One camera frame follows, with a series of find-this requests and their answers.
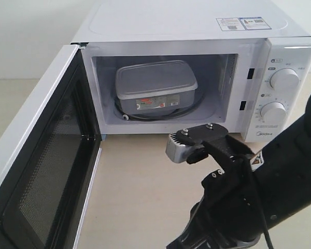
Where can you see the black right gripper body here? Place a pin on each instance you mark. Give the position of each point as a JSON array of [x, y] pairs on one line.
[[227, 216]]

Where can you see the clear plastic food container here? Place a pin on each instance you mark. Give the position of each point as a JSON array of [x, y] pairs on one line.
[[157, 86]]

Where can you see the white microwave door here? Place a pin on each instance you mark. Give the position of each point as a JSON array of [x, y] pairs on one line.
[[48, 158]]

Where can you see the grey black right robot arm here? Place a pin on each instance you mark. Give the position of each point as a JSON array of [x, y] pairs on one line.
[[281, 173]]

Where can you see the white lower microwave knob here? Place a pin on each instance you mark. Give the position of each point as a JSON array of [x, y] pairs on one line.
[[273, 112]]

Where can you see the white microwave knob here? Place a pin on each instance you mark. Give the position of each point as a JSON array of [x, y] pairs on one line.
[[284, 79], [273, 112]]

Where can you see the white upper microwave knob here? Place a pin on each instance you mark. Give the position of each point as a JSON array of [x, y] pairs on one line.
[[284, 79]]

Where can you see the white microwave oven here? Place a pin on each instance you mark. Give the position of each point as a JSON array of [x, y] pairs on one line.
[[236, 65]]

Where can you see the blue white label sticker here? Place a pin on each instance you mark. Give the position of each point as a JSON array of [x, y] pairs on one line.
[[242, 24]]

